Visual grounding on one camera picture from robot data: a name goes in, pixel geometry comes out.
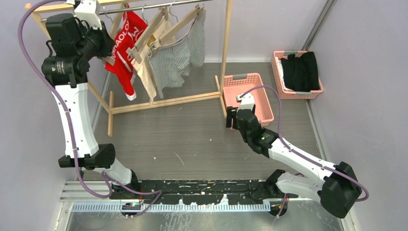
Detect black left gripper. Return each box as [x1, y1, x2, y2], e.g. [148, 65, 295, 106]
[75, 19, 114, 61]

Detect wooden hanger of red underwear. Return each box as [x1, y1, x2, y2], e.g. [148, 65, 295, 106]
[103, 12, 124, 65]

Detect wooden hanger of beige underwear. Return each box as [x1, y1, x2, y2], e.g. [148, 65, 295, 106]
[127, 7, 169, 64]

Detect red underwear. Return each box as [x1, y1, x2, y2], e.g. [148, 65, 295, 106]
[105, 11, 147, 101]

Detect beige underwear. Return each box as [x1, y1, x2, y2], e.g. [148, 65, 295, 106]
[131, 19, 171, 105]

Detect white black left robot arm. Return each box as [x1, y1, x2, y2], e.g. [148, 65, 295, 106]
[41, 13, 140, 199]

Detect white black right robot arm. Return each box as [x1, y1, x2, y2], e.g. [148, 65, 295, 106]
[226, 107, 363, 218]

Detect grey striped underwear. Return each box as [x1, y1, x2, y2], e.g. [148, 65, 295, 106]
[147, 12, 206, 99]

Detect wooden hanger of striped underwear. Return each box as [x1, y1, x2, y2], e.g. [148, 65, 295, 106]
[149, 4, 204, 51]

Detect near pink basket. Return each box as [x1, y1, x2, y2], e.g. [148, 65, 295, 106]
[223, 73, 274, 127]

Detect pink basket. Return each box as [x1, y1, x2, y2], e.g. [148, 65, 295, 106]
[271, 51, 323, 100]
[223, 73, 274, 127]

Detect far pink basket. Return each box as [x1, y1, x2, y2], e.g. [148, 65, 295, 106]
[271, 51, 323, 100]

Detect wooden clothes rack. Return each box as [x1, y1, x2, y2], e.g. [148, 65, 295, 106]
[25, 0, 233, 137]

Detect black clothes in basket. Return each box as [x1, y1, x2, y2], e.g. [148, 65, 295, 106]
[280, 51, 321, 92]

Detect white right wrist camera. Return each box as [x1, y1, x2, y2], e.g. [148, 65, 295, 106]
[236, 93, 255, 111]

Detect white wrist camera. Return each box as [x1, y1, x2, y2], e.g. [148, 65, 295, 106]
[236, 93, 255, 111]
[65, 0, 102, 30]

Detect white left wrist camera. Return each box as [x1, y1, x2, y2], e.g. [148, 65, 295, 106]
[65, 0, 102, 30]

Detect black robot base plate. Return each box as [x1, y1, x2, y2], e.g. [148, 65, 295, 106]
[139, 180, 283, 205]

